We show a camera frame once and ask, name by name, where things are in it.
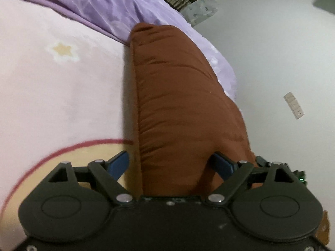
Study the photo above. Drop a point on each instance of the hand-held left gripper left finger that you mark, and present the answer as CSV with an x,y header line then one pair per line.
x,y
119,165

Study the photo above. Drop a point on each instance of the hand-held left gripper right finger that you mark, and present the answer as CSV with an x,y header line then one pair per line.
x,y
222,166

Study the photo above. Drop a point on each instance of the brown pillow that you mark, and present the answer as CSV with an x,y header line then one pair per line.
x,y
178,104

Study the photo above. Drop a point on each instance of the pink bed blanket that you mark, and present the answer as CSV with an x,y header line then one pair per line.
x,y
60,96

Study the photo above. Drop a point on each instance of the translucent plastic bag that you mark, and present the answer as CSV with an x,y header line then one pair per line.
x,y
200,10

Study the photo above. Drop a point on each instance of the purple duvet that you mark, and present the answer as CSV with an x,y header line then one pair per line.
x,y
110,2

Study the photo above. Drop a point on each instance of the white wall switch panel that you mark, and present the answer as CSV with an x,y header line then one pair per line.
x,y
294,105

